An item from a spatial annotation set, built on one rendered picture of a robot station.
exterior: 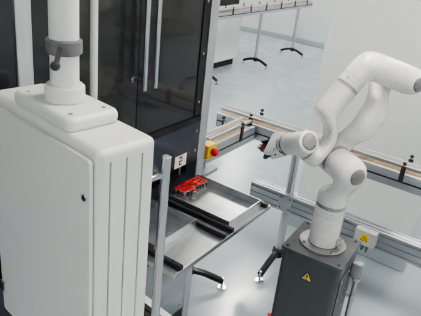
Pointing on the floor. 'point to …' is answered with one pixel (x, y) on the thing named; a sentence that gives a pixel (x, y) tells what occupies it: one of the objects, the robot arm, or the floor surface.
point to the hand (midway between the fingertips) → (264, 145)
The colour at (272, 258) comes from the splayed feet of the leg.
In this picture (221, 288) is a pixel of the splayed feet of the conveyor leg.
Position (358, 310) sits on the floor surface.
